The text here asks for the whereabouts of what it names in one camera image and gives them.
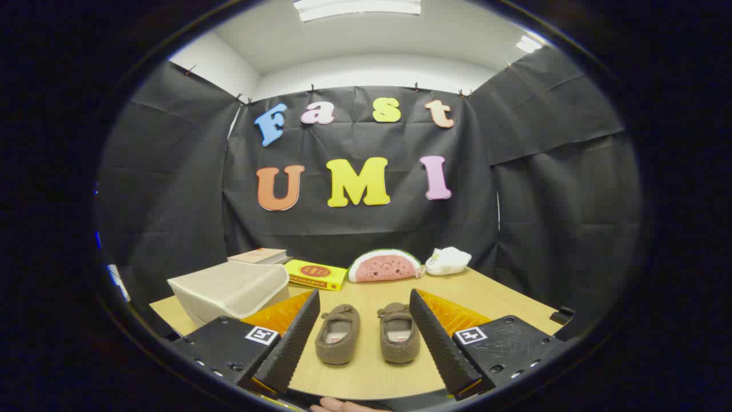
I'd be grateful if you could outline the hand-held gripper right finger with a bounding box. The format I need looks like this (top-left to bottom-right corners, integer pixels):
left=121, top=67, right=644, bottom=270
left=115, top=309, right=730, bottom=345
left=409, top=288, right=572, bottom=400

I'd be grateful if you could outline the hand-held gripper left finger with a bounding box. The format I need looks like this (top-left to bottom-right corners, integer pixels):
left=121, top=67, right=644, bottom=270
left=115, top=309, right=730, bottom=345
left=172, top=289, right=321, bottom=398

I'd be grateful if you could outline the brown fuzzy shoe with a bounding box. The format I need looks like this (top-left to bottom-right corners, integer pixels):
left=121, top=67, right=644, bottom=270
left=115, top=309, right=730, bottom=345
left=315, top=304, right=361, bottom=365
left=377, top=302, right=421, bottom=364

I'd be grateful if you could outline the beige fabric storage box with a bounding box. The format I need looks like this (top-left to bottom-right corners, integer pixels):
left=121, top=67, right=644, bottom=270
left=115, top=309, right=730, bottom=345
left=167, top=262, right=291, bottom=327

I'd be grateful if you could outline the yellow book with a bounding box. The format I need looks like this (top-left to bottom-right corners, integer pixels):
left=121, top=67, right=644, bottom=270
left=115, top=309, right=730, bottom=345
left=284, top=259, right=348, bottom=291

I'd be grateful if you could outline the white plush toy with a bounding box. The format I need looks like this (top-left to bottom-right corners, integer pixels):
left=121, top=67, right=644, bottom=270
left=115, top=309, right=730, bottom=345
left=424, top=247, right=472, bottom=276

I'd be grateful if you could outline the watermelon slice plush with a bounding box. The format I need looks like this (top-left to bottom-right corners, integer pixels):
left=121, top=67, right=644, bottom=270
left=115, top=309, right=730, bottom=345
left=347, top=248, right=424, bottom=283

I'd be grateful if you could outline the beige book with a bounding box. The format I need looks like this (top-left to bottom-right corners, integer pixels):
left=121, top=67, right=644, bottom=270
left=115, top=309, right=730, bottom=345
left=228, top=248, right=288, bottom=265

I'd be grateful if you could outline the long ceiling light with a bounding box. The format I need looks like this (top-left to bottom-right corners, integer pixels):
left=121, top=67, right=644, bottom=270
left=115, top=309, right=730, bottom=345
left=293, top=0, right=422, bottom=22

